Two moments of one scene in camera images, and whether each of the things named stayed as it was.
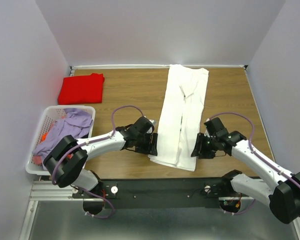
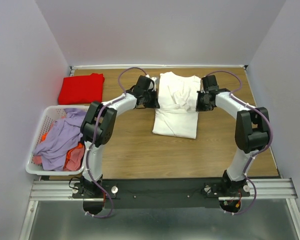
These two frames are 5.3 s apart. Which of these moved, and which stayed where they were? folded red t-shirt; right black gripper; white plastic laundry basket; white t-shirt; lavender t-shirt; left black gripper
Moved: white t-shirt; right black gripper; left black gripper
Stayed: folded red t-shirt; white plastic laundry basket; lavender t-shirt
